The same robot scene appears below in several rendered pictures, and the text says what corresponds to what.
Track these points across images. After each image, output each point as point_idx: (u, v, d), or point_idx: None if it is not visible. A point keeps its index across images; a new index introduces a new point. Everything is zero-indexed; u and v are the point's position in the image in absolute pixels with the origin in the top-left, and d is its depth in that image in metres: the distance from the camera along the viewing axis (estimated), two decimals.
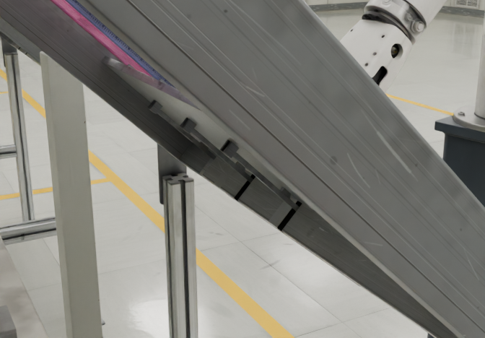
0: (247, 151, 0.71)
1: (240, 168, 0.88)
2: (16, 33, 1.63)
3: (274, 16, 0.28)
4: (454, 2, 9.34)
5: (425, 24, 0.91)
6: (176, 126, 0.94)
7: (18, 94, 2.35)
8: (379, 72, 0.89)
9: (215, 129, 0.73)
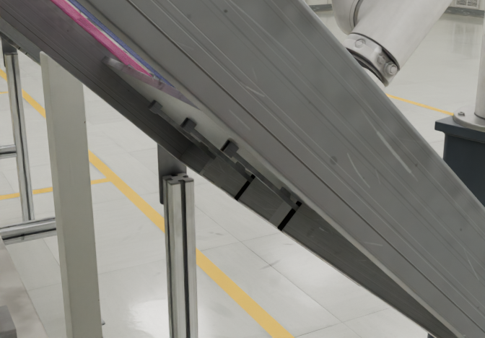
0: (247, 151, 0.71)
1: (240, 168, 0.88)
2: (16, 33, 1.63)
3: (274, 16, 0.28)
4: (454, 2, 9.34)
5: (398, 67, 0.91)
6: (176, 126, 0.94)
7: (18, 94, 2.35)
8: None
9: (215, 129, 0.73)
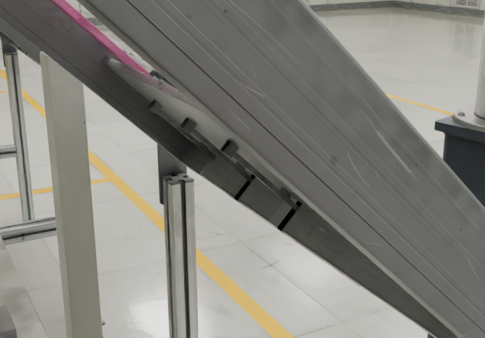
0: (247, 151, 0.71)
1: (240, 168, 0.88)
2: (16, 33, 1.63)
3: (274, 16, 0.28)
4: (454, 2, 9.34)
5: None
6: (176, 126, 0.94)
7: (18, 94, 2.35)
8: None
9: (215, 129, 0.73)
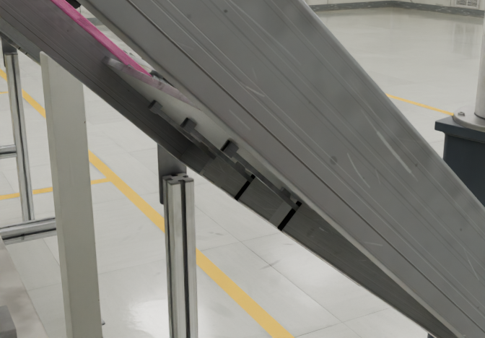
0: (247, 151, 0.71)
1: (240, 168, 0.88)
2: (16, 33, 1.63)
3: (274, 16, 0.28)
4: (454, 2, 9.34)
5: None
6: (176, 126, 0.94)
7: (18, 94, 2.35)
8: None
9: (215, 129, 0.73)
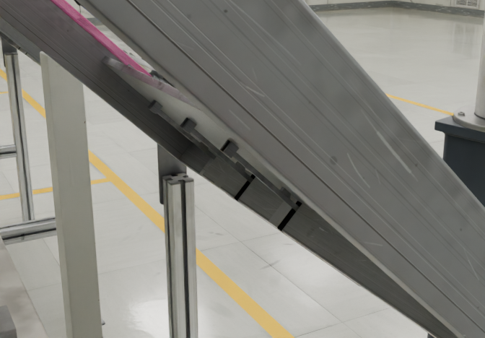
0: (247, 151, 0.71)
1: (240, 168, 0.88)
2: (16, 33, 1.63)
3: (274, 16, 0.28)
4: (454, 2, 9.34)
5: None
6: (176, 126, 0.94)
7: (18, 94, 2.35)
8: None
9: (215, 129, 0.73)
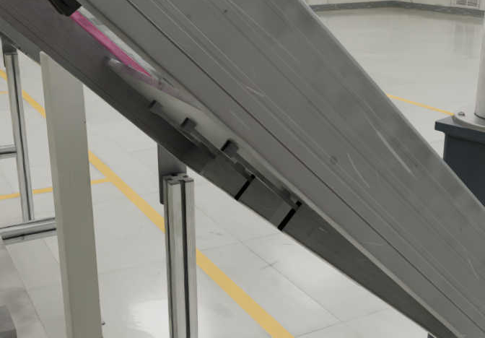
0: (247, 151, 0.71)
1: (240, 168, 0.88)
2: (16, 33, 1.63)
3: (274, 16, 0.28)
4: (454, 2, 9.34)
5: None
6: (176, 126, 0.94)
7: (18, 94, 2.35)
8: None
9: (215, 129, 0.73)
